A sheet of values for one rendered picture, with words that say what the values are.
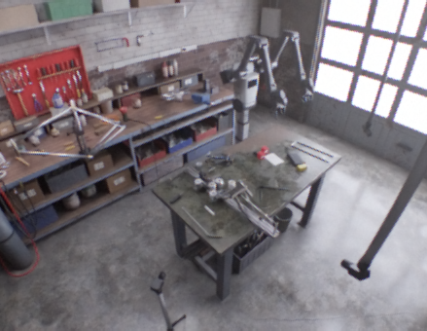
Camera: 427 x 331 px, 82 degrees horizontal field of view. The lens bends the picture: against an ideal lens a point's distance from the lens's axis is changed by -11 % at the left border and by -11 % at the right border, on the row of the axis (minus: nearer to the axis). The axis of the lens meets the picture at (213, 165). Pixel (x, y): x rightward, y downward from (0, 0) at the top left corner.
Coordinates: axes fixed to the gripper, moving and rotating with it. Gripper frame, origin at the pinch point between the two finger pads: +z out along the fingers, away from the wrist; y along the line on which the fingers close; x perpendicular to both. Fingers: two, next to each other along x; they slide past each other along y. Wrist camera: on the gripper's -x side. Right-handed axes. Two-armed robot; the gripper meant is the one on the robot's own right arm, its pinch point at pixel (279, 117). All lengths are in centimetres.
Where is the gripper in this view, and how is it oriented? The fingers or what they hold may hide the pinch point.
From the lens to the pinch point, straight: 237.0
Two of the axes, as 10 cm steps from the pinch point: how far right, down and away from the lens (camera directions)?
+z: 3.3, 9.1, 2.3
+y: 7.4, -4.1, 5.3
